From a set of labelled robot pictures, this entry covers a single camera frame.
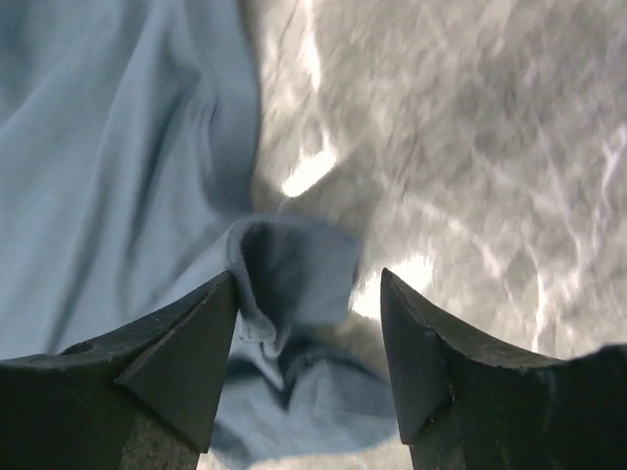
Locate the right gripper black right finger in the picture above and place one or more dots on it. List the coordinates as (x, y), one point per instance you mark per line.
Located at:
(467, 400)

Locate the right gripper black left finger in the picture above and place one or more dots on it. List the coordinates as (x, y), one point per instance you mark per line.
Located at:
(144, 396)

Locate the blue-grey t-shirt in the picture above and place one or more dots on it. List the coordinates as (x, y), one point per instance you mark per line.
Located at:
(129, 132)

